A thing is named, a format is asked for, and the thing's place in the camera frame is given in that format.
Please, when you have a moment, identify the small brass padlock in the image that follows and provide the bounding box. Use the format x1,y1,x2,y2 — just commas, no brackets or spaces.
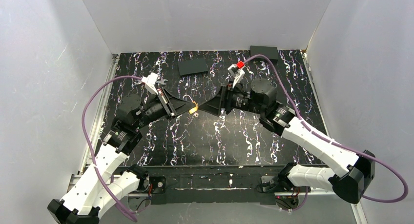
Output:
183,94,199,114

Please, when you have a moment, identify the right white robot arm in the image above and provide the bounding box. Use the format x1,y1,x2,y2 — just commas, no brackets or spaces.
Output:
199,79,375,204

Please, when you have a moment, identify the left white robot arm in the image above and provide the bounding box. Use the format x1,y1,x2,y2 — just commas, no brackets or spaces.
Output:
47,88,198,224

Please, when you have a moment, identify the silver open-end wrench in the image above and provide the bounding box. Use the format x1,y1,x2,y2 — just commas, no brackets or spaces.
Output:
135,79,168,85

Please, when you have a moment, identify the black flat plate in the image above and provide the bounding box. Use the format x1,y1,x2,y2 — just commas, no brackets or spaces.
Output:
178,59,209,76

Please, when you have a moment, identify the black rectangular box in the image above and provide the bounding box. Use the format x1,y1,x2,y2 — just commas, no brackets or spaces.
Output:
249,45,280,62

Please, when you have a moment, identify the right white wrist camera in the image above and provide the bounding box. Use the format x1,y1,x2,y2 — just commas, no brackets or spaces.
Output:
228,61,245,88

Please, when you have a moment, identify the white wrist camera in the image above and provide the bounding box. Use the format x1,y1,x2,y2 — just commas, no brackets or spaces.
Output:
228,61,245,88
141,72,158,95

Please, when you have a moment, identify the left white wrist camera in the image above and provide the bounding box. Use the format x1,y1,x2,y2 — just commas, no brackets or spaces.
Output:
141,72,158,95

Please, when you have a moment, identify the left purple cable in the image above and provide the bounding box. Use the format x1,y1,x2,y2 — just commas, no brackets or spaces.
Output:
82,75,143,223

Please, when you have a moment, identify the purple cable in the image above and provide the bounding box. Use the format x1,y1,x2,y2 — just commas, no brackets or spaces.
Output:
82,75,143,223
244,54,409,204

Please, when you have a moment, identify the aluminium frame rail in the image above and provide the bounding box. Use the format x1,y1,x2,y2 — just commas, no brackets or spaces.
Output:
64,53,120,192

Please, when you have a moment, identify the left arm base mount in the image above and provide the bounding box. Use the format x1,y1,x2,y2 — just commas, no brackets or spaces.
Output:
127,176,166,214

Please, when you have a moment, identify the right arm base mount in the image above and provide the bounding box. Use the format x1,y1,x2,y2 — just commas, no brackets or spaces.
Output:
255,175,311,214

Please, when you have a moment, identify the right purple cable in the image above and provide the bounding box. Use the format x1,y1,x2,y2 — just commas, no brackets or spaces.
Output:
244,54,409,204

